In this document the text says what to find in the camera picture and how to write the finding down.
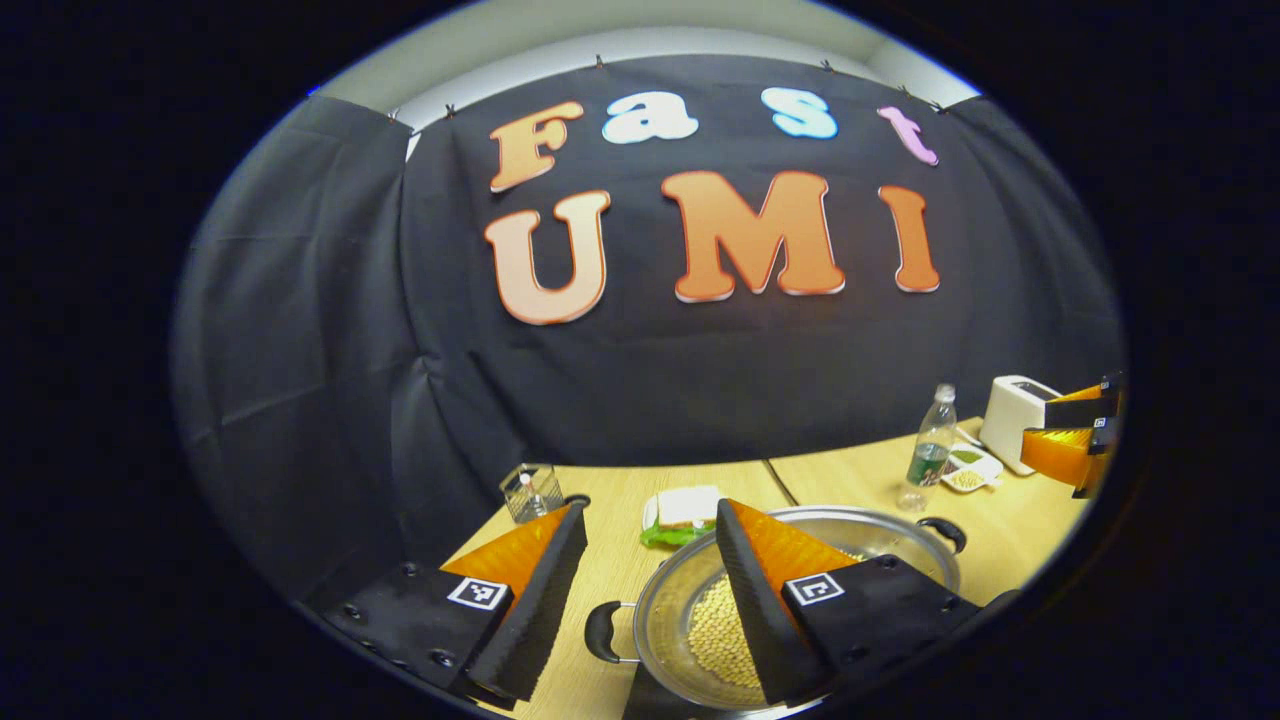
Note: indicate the white divided bean dish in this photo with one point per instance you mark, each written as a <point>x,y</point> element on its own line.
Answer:
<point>968,470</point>

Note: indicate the pile of soybeans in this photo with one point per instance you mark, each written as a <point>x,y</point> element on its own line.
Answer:
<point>715,630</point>

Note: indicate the sandwich on white plate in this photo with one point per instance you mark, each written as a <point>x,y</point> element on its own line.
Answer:
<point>685,510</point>

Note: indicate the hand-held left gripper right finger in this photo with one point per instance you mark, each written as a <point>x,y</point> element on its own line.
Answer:
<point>760,620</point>

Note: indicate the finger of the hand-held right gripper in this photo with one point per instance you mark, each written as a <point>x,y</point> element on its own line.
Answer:
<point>1055,455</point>
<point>1075,410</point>

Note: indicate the clear plastic water bottle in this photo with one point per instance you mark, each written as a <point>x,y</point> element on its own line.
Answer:
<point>928,460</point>

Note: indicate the clear glass cup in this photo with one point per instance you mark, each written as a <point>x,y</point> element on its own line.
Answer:
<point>530,495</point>

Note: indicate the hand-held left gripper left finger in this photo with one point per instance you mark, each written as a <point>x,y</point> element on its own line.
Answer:
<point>545,610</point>

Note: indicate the white toaster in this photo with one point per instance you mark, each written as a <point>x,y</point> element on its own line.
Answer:
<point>1005,420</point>

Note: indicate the black induction cooktop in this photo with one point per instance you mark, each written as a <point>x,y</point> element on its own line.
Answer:
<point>640,700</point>

